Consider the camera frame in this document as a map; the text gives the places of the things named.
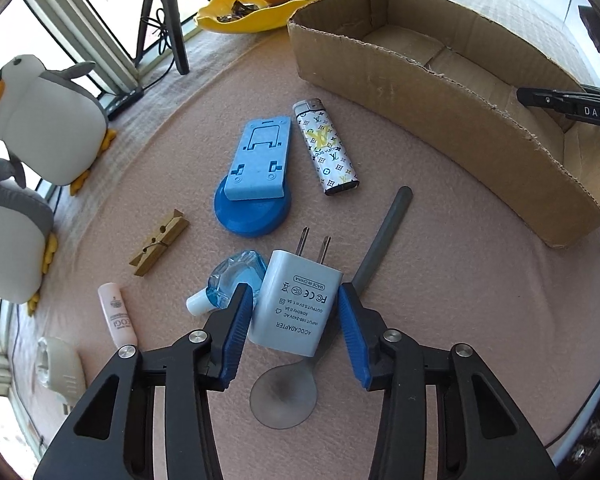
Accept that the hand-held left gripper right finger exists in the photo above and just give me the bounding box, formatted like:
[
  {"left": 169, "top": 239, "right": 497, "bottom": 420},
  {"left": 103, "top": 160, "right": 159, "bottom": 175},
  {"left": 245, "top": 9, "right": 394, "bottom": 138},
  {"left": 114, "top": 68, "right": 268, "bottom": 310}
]
[{"left": 337, "top": 282, "right": 566, "bottom": 480}]

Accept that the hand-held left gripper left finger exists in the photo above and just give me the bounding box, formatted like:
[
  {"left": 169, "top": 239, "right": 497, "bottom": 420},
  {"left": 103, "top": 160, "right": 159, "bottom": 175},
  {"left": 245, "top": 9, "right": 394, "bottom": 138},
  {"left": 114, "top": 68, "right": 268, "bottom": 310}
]
[{"left": 32, "top": 282, "right": 255, "bottom": 480}]

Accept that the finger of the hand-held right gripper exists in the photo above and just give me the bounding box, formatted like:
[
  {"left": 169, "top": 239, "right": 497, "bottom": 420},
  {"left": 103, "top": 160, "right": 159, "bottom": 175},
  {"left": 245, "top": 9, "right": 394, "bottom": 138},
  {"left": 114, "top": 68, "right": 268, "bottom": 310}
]
[{"left": 516, "top": 86, "right": 588, "bottom": 111}]

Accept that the blue dropper bottle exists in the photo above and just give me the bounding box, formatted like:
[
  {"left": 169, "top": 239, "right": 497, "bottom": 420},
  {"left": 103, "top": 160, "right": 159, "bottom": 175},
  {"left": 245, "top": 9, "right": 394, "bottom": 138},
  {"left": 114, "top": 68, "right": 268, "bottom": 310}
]
[{"left": 186, "top": 250, "right": 267, "bottom": 317}]

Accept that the white power adapter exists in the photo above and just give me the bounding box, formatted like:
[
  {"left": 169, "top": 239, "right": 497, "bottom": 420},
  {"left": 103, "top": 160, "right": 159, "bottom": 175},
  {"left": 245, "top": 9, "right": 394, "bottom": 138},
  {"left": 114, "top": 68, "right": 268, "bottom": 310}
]
[{"left": 247, "top": 227, "right": 345, "bottom": 359}]

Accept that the grey spoon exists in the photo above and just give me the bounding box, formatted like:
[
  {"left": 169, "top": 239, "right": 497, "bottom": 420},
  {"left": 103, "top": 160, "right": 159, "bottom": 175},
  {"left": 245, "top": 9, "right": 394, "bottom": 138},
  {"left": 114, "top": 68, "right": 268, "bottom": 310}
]
[{"left": 250, "top": 186, "right": 413, "bottom": 430}]

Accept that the pink lip balm tube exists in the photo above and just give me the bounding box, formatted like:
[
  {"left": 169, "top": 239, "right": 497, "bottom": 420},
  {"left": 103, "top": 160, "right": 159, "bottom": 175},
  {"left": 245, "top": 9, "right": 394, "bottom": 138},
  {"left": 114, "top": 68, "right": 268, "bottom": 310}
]
[{"left": 98, "top": 283, "right": 139, "bottom": 351}]

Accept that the cardboard box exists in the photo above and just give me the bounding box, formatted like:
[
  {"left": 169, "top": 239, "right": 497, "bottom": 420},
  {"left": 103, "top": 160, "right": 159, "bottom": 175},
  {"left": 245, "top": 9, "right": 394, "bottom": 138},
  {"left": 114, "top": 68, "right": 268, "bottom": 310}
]
[{"left": 286, "top": 0, "right": 600, "bottom": 249}]

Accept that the white plug-in device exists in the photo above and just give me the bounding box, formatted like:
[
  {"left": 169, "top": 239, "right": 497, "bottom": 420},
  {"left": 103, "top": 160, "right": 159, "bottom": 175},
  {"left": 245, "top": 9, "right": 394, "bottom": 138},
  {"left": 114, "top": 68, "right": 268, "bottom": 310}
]
[{"left": 35, "top": 336, "right": 87, "bottom": 416}]

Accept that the white quilted blanket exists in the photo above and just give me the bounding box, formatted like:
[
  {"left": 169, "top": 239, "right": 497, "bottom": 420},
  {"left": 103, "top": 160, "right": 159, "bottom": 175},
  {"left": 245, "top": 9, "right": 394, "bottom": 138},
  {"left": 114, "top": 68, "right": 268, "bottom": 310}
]
[{"left": 0, "top": 0, "right": 600, "bottom": 461}]

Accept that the wooden clothespin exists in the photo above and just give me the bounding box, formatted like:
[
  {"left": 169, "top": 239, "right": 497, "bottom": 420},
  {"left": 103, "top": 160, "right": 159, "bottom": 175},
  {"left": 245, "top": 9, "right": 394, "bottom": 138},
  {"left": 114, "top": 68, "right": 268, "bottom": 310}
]
[{"left": 128, "top": 208, "right": 191, "bottom": 277}]

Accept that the blue phone stand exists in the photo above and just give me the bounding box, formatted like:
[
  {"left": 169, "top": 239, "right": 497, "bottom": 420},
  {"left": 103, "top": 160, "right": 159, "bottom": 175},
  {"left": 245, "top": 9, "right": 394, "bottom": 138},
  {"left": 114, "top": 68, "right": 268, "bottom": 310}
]
[{"left": 214, "top": 116, "right": 292, "bottom": 238}]

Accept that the patterned lighter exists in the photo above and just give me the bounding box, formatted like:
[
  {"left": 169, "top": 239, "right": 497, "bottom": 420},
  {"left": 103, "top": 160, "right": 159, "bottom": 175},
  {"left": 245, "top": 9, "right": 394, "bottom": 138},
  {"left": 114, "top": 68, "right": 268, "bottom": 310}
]
[{"left": 292, "top": 99, "right": 359, "bottom": 197}]

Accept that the penguin plush toy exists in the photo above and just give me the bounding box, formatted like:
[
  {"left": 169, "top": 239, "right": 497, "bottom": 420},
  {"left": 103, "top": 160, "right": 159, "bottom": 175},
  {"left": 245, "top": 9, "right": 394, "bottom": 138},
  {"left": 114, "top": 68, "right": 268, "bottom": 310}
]
[
  {"left": 0, "top": 55, "right": 117, "bottom": 196},
  {"left": 0, "top": 158, "right": 59, "bottom": 316}
]

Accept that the pile of wrapped candies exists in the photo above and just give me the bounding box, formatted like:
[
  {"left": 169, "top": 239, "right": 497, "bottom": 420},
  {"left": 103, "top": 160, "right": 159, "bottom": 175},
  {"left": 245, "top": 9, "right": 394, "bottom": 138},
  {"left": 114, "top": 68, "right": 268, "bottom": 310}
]
[{"left": 217, "top": 0, "right": 261, "bottom": 23}]

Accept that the black tripod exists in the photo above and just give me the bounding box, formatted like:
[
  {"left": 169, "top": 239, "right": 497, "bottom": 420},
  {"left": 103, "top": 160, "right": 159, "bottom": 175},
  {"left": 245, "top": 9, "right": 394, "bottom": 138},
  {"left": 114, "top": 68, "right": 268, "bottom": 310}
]
[{"left": 134, "top": 0, "right": 216, "bottom": 76}]

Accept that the black inline cable remote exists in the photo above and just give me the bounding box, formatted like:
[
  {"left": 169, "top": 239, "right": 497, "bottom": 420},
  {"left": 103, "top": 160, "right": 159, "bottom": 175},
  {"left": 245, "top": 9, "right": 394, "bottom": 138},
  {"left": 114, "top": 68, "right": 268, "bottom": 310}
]
[{"left": 105, "top": 86, "right": 146, "bottom": 121}]

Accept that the white window frame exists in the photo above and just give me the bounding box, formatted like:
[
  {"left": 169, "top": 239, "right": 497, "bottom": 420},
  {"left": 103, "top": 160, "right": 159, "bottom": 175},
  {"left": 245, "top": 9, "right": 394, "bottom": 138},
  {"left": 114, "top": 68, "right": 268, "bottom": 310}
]
[{"left": 0, "top": 0, "right": 146, "bottom": 111}]

